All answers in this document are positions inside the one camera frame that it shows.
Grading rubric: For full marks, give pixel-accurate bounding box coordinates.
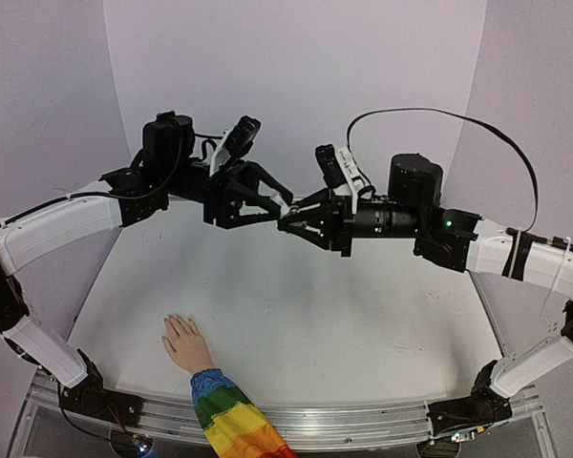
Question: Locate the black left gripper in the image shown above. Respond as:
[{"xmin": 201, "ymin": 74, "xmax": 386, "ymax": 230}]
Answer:
[{"xmin": 163, "ymin": 157, "xmax": 297, "ymax": 228}]

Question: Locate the clear nail polish bottle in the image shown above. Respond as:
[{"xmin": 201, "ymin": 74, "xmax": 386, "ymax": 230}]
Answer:
[{"xmin": 279, "ymin": 213, "xmax": 317, "ymax": 236}]

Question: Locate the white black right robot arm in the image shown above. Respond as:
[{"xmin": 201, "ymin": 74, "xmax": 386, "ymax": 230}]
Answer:
[{"xmin": 278, "ymin": 148, "xmax": 573, "ymax": 437}]

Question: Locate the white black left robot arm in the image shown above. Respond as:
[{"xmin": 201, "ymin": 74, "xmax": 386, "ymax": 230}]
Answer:
[{"xmin": 0, "ymin": 112, "xmax": 293, "ymax": 427}]

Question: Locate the rainbow striped sleeve forearm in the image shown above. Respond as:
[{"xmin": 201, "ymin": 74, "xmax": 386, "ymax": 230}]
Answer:
[{"xmin": 191, "ymin": 368, "xmax": 296, "ymax": 458}]

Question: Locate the mannequin hand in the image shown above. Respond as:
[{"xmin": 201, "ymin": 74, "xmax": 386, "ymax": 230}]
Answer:
[{"xmin": 161, "ymin": 315, "xmax": 217, "ymax": 375}]

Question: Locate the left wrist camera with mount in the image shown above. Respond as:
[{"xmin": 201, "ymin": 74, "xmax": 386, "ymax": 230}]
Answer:
[{"xmin": 208, "ymin": 115, "xmax": 262, "ymax": 182}]

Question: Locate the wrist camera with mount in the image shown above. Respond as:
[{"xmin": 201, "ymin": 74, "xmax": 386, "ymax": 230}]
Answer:
[
  {"xmin": 208, "ymin": 115, "xmax": 262, "ymax": 182},
  {"xmin": 314, "ymin": 144, "xmax": 374, "ymax": 216}
]

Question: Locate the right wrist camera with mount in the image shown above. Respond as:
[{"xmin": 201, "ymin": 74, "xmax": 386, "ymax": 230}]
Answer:
[{"xmin": 314, "ymin": 144, "xmax": 374, "ymax": 216}]

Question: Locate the black right camera cable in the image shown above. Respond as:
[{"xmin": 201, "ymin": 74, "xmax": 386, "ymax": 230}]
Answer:
[{"xmin": 346, "ymin": 107, "xmax": 540, "ymax": 233}]

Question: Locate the aluminium front frame rail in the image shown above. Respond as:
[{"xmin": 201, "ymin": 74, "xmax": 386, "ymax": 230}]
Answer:
[{"xmin": 26, "ymin": 371, "xmax": 545, "ymax": 445}]

